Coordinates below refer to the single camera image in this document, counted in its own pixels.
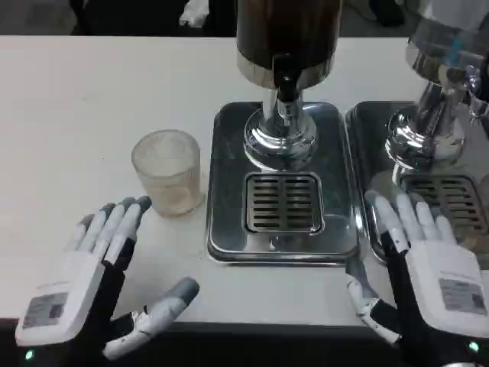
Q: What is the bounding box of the dark-tank drink dispenser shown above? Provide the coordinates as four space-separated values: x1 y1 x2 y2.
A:
235 0 343 171

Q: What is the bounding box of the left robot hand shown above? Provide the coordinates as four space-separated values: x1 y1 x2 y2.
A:
15 196 201 367

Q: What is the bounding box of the black dispenser tap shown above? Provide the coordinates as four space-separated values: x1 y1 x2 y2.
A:
271 52 300 103

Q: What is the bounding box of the slotted drip tray grid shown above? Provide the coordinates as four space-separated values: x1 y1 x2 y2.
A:
400 174 489 239
243 171 325 235

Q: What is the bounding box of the chrome dispenser tap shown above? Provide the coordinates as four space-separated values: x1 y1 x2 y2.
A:
447 65 484 119

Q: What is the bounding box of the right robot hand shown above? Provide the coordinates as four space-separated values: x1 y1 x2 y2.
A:
345 190 489 367

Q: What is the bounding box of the clear-tank drink dispenser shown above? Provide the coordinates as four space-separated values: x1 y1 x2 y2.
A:
385 0 489 173

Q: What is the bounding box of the steel drip tray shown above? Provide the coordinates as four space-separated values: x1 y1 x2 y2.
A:
344 100 489 271
206 100 360 263

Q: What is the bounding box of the white crumpled cloth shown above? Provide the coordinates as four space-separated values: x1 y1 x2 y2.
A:
179 0 209 24

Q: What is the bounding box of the clear ribbed glass cup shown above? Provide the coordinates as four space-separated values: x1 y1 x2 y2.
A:
131 129 203 218

